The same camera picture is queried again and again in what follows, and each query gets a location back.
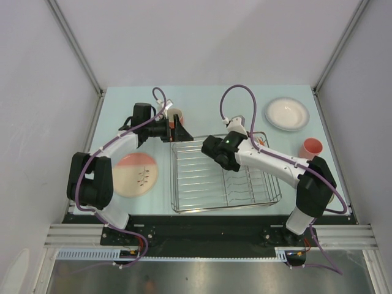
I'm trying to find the pink cream floral plate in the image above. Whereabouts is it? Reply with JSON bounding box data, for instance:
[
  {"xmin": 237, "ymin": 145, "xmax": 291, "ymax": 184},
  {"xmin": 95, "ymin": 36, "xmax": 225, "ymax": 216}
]
[{"xmin": 112, "ymin": 153, "xmax": 159, "ymax": 198}]

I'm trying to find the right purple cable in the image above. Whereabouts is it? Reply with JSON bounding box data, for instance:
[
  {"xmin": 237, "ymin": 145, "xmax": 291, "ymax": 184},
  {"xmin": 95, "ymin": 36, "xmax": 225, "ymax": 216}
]
[{"xmin": 219, "ymin": 85, "xmax": 349, "ymax": 274}]

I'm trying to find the purple cable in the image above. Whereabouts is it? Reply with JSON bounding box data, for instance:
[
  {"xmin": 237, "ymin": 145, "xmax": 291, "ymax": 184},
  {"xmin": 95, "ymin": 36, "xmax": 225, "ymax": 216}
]
[
  {"xmin": 219, "ymin": 85, "xmax": 349, "ymax": 274},
  {"xmin": 75, "ymin": 87, "xmax": 172, "ymax": 270}
]

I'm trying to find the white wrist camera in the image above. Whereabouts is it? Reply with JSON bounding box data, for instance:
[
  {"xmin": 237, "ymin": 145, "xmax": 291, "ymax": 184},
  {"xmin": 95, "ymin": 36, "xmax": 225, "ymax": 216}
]
[
  {"xmin": 156, "ymin": 99, "xmax": 173, "ymax": 117},
  {"xmin": 222, "ymin": 115, "xmax": 247, "ymax": 136}
]

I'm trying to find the orange white bowl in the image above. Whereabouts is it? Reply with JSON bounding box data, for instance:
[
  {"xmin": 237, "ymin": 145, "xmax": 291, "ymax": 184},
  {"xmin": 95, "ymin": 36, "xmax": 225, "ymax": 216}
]
[{"xmin": 253, "ymin": 132, "xmax": 268, "ymax": 146}]

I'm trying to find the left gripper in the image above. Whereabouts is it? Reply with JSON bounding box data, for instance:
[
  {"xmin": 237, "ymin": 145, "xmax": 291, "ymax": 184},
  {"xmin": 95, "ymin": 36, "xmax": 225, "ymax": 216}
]
[{"xmin": 145, "ymin": 115, "xmax": 192, "ymax": 143}]

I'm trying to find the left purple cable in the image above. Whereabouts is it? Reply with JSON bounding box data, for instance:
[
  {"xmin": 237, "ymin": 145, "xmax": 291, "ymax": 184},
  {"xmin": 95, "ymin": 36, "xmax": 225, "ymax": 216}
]
[{"xmin": 75, "ymin": 87, "xmax": 172, "ymax": 270}]

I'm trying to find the pink plastic cup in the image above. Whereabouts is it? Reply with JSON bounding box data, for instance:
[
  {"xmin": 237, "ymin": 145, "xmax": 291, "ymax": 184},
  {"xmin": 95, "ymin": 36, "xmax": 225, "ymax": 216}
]
[{"xmin": 298, "ymin": 138, "xmax": 323, "ymax": 160}]

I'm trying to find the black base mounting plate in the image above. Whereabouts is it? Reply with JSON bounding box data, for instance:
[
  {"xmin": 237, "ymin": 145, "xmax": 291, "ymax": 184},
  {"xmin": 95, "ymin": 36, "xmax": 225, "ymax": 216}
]
[{"xmin": 62, "ymin": 213, "xmax": 358, "ymax": 258}]

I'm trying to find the white deep plate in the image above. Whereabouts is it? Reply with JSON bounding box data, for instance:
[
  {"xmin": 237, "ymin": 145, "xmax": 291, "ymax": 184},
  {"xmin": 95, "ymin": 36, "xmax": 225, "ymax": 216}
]
[{"xmin": 264, "ymin": 97, "xmax": 310, "ymax": 132}]

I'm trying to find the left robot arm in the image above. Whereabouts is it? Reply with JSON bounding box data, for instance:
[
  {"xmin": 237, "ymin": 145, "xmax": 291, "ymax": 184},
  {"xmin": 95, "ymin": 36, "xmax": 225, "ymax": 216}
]
[{"xmin": 66, "ymin": 103, "xmax": 194, "ymax": 245}]

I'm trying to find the orange mug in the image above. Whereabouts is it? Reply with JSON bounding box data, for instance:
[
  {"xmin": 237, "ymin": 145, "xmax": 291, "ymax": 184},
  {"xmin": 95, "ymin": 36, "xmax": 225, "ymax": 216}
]
[{"xmin": 167, "ymin": 108, "xmax": 184, "ymax": 128}]

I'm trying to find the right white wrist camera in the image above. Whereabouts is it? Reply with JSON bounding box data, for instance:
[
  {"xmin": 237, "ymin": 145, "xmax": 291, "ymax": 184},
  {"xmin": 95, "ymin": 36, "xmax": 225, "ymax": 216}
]
[{"xmin": 222, "ymin": 115, "xmax": 247, "ymax": 136}]

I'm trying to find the white cable duct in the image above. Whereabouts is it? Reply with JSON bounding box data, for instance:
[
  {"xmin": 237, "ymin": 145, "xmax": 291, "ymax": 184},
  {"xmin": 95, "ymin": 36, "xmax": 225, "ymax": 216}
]
[{"xmin": 57, "ymin": 248, "xmax": 121, "ymax": 260}]

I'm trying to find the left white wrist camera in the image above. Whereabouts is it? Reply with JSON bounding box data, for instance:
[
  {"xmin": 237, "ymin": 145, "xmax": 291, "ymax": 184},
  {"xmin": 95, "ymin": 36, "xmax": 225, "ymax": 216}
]
[{"xmin": 156, "ymin": 99, "xmax": 173, "ymax": 117}]

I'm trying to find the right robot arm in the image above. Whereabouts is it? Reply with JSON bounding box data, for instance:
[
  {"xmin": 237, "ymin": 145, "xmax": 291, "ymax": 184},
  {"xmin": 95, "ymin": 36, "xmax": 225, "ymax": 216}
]
[{"xmin": 202, "ymin": 131, "xmax": 336, "ymax": 246}]

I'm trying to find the metal wire dish rack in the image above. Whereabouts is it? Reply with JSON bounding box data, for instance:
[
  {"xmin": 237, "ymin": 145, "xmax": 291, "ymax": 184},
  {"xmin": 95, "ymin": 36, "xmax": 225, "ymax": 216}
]
[{"xmin": 170, "ymin": 136, "xmax": 282, "ymax": 214}]

